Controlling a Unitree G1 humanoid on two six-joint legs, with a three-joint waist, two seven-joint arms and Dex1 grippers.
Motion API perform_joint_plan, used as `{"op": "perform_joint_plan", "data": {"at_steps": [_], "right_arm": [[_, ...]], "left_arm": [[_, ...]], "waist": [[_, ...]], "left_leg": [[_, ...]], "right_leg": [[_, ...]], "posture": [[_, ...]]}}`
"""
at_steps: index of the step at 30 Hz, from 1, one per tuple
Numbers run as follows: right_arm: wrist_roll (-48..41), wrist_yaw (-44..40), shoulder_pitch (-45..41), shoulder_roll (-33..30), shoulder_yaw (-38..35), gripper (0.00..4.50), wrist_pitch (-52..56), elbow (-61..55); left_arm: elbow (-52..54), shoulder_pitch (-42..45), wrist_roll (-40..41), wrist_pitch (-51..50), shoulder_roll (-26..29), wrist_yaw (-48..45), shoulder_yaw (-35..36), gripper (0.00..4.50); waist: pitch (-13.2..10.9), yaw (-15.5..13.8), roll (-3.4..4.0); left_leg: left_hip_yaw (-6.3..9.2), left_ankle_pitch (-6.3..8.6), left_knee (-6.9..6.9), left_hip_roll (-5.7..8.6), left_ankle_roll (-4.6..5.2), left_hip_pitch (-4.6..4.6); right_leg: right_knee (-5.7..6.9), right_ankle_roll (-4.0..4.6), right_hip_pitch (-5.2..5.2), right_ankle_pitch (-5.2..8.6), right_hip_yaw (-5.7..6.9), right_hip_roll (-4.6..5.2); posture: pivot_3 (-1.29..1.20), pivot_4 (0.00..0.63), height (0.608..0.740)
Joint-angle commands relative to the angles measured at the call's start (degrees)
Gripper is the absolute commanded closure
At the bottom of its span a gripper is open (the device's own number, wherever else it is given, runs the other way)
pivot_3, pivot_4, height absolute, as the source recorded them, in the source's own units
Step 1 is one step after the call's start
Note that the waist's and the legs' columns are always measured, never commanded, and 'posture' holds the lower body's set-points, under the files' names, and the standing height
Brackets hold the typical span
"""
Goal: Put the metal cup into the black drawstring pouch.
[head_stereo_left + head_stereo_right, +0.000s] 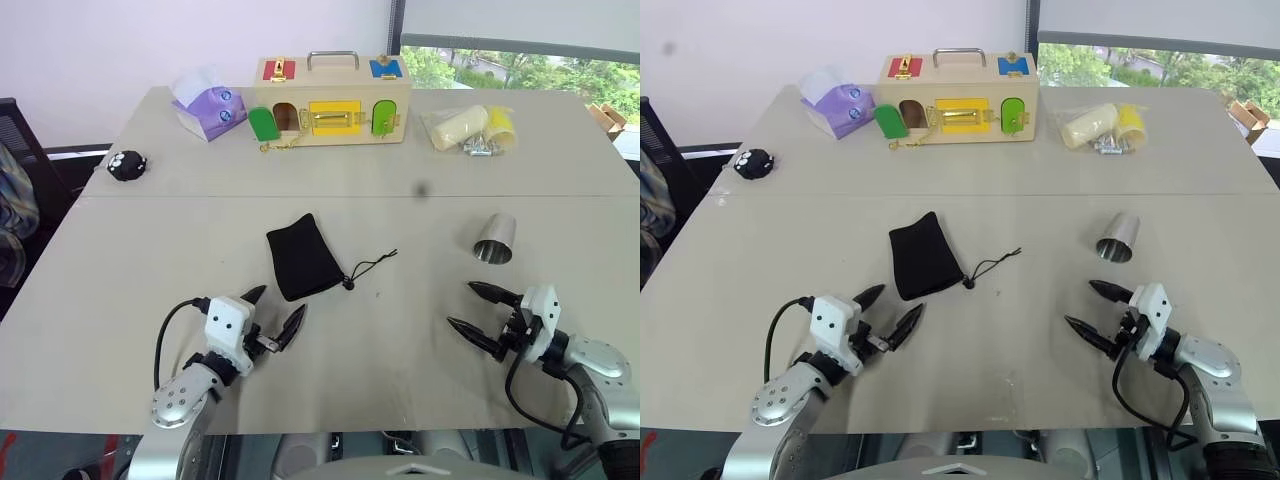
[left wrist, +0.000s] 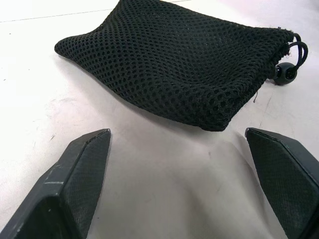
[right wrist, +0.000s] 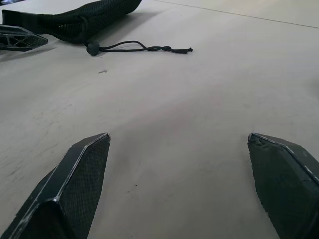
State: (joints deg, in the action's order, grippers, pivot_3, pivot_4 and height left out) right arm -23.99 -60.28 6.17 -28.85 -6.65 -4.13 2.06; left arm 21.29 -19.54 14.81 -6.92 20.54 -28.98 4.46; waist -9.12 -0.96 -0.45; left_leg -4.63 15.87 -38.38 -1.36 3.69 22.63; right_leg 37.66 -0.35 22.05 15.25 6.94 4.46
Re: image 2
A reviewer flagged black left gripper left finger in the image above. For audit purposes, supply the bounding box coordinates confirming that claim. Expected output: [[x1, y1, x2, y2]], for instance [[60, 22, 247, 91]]
[[0, 128, 112, 239]]

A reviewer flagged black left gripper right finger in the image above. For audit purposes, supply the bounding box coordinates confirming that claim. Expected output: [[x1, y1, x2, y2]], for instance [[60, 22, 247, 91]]
[[244, 127, 319, 239]]

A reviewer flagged black mesh drawstring bag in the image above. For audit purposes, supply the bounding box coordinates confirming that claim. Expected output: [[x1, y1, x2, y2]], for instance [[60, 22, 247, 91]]
[[54, 0, 301, 132]]

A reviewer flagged black round cord lock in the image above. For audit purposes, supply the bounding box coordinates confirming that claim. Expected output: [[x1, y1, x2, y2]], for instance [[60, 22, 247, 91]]
[[274, 62, 299, 86]]

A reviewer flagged black drawstring cord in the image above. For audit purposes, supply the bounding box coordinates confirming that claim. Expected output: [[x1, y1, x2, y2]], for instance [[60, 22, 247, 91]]
[[286, 33, 310, 72]]

